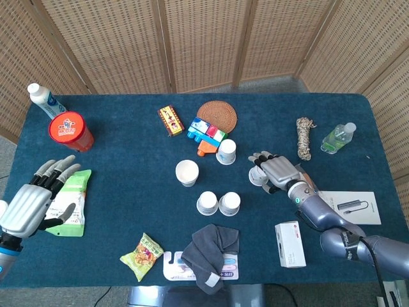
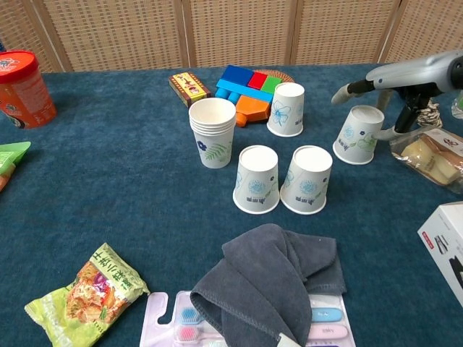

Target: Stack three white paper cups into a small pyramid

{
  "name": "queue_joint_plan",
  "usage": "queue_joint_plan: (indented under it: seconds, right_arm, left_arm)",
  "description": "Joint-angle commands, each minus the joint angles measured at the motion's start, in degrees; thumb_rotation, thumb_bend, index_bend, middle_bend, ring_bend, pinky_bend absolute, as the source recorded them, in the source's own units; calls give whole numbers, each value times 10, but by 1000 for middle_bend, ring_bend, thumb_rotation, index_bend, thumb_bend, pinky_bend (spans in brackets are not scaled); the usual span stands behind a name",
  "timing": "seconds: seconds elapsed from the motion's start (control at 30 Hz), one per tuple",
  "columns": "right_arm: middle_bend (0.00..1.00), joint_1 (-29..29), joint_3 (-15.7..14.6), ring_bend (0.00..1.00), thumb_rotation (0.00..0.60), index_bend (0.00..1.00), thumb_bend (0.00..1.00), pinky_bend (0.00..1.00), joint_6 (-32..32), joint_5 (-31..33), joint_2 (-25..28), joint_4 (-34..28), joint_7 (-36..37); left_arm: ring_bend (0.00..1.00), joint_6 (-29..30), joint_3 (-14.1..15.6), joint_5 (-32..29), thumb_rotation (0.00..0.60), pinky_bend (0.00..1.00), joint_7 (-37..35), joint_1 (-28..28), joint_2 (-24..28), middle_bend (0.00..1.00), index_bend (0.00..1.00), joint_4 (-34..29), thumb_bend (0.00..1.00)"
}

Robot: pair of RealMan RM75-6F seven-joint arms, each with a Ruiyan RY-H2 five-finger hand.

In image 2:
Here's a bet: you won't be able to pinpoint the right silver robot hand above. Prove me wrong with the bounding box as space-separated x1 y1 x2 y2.
331 49 456 142

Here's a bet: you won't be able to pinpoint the white floral paper cup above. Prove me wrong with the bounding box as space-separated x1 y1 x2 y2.
332 104 386 166
232 145 281 216
266 82 306 138
279 145 334 215

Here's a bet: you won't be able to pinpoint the stack of upright paper cups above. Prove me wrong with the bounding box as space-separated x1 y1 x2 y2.
188 97 237 170

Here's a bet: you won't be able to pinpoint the plastic wrapped cake slices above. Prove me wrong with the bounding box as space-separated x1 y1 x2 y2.
389 127 463 196

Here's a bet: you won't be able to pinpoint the round woven coaster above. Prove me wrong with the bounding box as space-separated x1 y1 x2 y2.
252 68 294 86

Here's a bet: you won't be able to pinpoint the green toy block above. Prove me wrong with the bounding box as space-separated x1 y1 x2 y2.
260 75 286 95

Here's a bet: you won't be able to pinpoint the red toy block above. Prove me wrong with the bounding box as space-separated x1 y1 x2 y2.
247 71 269 90

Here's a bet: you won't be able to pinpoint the orange toy block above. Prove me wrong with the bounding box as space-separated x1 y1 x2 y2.
235 94 272 128

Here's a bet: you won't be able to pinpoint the white carton box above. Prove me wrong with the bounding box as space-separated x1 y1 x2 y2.
417 202 463 303

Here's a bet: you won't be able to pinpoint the light blue toy block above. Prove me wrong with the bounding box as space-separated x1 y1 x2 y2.
215 79 274 104

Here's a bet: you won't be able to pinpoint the woven bamboo folding screen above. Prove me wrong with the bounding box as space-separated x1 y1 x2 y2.
0 0 463 73

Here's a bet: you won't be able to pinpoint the red yellow small box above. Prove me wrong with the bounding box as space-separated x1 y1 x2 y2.
168 71 212 108

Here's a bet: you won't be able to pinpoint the dark grey towel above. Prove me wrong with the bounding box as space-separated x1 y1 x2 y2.
190 223 347 347

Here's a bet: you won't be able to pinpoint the blue felt table cover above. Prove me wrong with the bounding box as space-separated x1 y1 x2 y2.
0 61 463 347

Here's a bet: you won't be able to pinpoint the toothbrush blister pack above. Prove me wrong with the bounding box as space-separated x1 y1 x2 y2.
139 291 357 347

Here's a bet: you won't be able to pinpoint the red lidded snack tub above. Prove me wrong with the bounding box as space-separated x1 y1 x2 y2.
0 49 58 130

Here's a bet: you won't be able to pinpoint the yellow-green chips bag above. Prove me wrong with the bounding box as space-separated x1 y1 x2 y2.
24 241 151 347

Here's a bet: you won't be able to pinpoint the green white snack bag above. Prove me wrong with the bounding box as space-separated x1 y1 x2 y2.
0 141 32 192

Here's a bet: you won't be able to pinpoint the beige rope bundle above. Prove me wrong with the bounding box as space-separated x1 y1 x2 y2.
415 94 444 128

